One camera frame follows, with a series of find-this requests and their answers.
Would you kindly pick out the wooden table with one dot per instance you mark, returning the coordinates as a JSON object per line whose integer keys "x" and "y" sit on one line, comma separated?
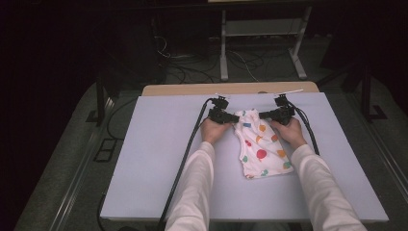
{"x": 192, "y": 88}

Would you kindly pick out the person's right hand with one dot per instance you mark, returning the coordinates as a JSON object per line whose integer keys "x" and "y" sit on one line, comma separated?
{"x": 290, "y": 134}

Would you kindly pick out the person's left hand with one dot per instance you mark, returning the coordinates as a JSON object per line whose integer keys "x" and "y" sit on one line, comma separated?
{"x": 213, "y": 131}

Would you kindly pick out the white metal desk frame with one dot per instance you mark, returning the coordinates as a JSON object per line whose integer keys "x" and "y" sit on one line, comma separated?
{"x": 223, "y": 48}

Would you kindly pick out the white table board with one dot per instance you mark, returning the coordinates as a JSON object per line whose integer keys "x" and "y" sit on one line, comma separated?
{"x": 154, "y": 144}

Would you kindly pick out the white fruit-print pants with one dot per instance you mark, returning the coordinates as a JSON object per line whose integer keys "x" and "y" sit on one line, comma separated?
{"x": 263, "y": 144}

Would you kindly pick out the black metal stand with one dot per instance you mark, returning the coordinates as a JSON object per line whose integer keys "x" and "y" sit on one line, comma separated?
{"x": 100, "y": 102}
{"x": 365, "y": 96}

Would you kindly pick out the metal floor rail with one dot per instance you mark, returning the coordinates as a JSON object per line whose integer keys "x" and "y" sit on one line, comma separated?
{"x": 80, "y": 179}
{"x": 385, "y": 160}

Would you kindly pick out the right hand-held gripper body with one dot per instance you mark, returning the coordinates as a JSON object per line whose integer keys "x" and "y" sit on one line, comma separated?
{"x": 284, "y": 114}

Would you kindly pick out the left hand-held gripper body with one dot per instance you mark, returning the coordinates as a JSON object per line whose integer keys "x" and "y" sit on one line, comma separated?
{"x": 218, "y": 115}

